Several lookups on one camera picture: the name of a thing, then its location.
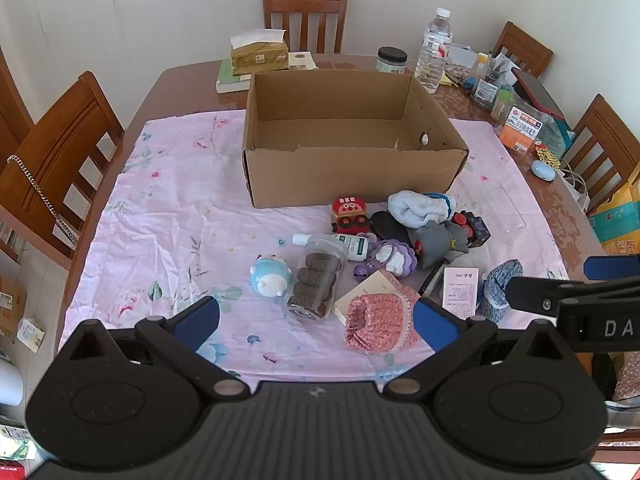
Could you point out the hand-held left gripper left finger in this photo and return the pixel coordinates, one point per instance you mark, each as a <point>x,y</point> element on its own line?
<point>197,320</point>

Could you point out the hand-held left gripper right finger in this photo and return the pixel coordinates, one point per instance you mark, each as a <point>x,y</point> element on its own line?
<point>435,327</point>

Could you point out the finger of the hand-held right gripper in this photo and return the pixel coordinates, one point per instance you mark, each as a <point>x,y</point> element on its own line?
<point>530,292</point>
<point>612,266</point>

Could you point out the blue-grey knitted sock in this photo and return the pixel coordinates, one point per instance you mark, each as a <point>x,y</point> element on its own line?
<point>497,290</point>

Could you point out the pink carton box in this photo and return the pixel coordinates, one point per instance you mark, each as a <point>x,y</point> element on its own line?
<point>460,292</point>

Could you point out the round metal tin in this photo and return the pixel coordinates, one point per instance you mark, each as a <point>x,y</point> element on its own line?
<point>431,280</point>

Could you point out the pink knitted sock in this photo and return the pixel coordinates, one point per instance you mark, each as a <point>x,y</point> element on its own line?
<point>380,322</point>

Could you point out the beige carton box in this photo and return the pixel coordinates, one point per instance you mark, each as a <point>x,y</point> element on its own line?
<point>367,287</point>

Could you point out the purple crochet toy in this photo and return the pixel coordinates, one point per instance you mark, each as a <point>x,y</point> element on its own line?
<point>395,257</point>

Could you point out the grey plush toy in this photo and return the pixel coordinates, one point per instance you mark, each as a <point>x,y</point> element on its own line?
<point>435,245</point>

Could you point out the blue pig toy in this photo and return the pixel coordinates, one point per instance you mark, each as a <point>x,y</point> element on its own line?
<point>270,277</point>

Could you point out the white bottle with green label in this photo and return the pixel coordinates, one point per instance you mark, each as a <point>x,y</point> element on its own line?
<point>350,246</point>

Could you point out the clear jar of brown cookies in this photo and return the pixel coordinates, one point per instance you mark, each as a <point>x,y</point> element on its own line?
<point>315,280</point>

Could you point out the brown cardboard box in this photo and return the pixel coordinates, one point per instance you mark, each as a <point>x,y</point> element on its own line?
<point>350,175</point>

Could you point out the brown wooden desktop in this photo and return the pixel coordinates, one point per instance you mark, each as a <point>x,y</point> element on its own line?
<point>185,85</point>

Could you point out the yellow teal paper bag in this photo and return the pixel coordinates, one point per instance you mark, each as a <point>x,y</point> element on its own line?
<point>617,215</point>

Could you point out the black toy train red wheels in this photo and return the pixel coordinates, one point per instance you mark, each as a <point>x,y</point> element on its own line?
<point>472,230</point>

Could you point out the black oval pouch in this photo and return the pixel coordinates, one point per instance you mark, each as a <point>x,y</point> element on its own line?
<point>387,227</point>

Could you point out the pink floral cloth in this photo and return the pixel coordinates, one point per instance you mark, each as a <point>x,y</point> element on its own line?
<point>175,210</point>

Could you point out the light blue earbud case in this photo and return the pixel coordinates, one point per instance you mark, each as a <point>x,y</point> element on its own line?
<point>542,170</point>

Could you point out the light blue fluffy sock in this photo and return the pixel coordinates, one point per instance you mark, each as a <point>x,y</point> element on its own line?
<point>415,208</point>

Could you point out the wooden chair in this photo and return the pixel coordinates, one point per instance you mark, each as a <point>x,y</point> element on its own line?
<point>522,50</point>
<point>305,15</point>
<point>602,145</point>
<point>55,150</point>

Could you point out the teal box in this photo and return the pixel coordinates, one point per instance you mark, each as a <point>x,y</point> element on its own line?
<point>555,137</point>

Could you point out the red toy car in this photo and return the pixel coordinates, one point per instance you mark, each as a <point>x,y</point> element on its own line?
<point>350,215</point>

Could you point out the clear box with orange label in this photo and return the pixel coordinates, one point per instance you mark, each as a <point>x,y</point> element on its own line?
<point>520,130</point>

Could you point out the small cardboard carton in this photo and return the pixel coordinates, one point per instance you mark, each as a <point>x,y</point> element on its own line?
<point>10,305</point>

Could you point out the red tablet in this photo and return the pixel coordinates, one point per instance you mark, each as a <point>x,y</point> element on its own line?
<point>537,92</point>

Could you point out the clear pen holder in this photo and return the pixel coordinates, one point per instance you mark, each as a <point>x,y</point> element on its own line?
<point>487,87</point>

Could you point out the yellow sticky notes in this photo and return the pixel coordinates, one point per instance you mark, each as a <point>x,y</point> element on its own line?
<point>446,81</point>

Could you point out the thick white book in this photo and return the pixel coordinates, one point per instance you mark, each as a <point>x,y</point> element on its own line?
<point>230,87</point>

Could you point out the white papers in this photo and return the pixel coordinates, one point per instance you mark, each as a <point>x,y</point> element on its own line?
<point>462,55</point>

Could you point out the green book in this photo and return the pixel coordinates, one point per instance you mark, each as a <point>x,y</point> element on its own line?
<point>232,71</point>

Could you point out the clear water bottle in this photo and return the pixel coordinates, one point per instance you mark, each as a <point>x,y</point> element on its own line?
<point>432,55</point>

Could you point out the glass jar with black lid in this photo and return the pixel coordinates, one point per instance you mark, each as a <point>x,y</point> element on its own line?
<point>391,61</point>

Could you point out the yellow tissue box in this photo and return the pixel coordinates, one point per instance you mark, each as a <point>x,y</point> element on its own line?
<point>260,57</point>

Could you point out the cream book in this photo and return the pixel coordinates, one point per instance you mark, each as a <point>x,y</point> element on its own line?
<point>302,60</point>

